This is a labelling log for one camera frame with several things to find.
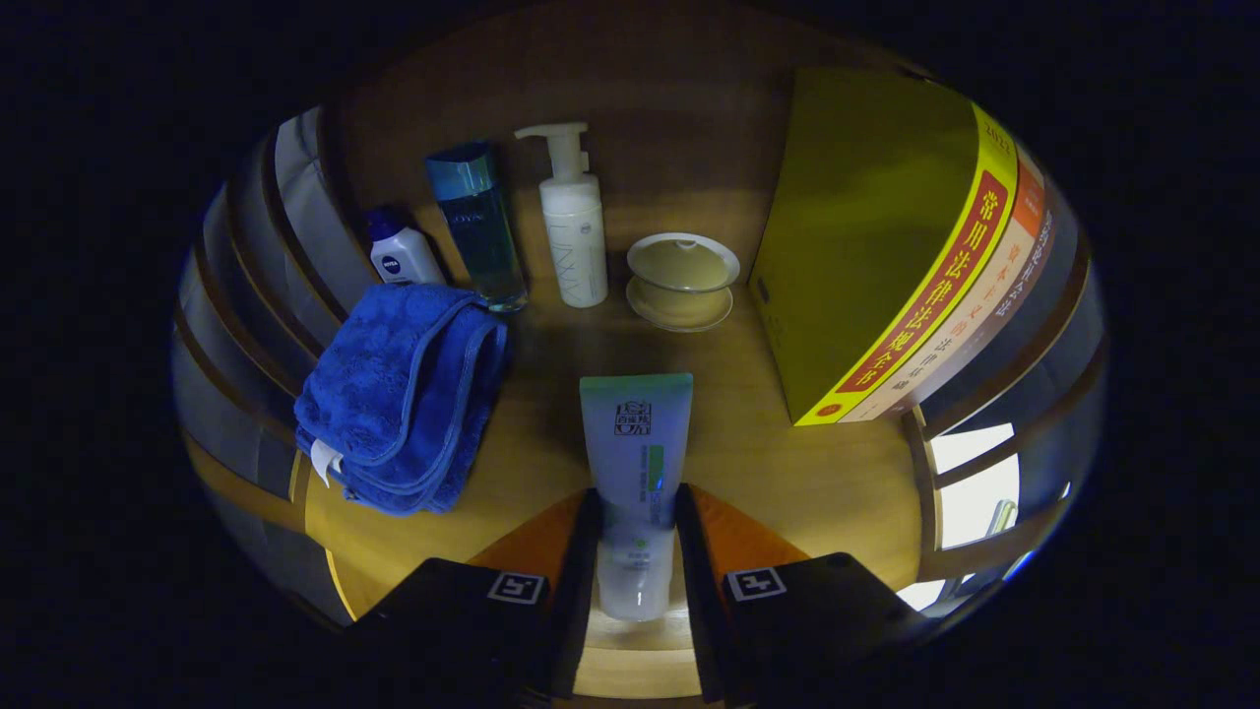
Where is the thick yellow book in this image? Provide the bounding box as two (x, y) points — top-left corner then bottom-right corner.
(748, 67), (1020, 427)

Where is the brown book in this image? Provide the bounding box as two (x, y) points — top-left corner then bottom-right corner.
(886, 197), (1059, 419)

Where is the wooden cabinet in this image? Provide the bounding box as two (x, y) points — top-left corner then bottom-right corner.
(172, 0), (1108, 631)

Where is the teal tall bottle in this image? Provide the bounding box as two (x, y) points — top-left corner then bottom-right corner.
(425, 141), (530, 314)

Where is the small white blue-capped bottle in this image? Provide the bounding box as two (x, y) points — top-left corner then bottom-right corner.
(366, 205), (449, 289)

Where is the wooden countertop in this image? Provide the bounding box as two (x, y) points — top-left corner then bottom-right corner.
(300, 276), (926, 702)

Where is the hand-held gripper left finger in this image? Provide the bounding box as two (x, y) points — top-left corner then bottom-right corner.
(345, 487), (603, 709)

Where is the orange and white book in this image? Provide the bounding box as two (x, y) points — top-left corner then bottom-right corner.
(842, 148), (1046, 424)

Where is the white and green tube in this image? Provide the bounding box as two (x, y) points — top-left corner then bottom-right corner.
(579, 373), (695, 622)

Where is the white pump bottle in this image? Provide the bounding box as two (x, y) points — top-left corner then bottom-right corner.
(514, 121), (609, 309)

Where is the beige lidded tea cup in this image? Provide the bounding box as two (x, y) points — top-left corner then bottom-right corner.
(625, 232), (741, 333)

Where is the blue towel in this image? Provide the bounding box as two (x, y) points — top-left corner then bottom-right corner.
(293, 283), (509, 518)

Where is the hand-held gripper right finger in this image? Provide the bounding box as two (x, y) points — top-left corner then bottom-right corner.
(674, 483), (931, 709)

